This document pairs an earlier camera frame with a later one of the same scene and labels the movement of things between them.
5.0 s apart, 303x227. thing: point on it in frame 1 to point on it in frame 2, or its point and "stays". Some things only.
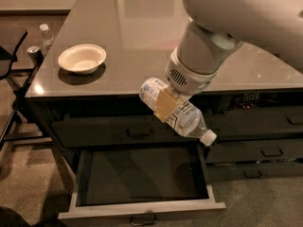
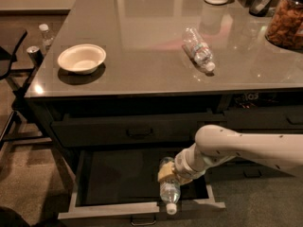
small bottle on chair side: x=46 y=37 stays
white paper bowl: x=82 y=59 stays
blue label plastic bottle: x=187 y=117 to x=169 y=190
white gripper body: x=186 y=78 to x=182 y=166
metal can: x=36 y=55 stays
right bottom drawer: x=233 y=170 stays
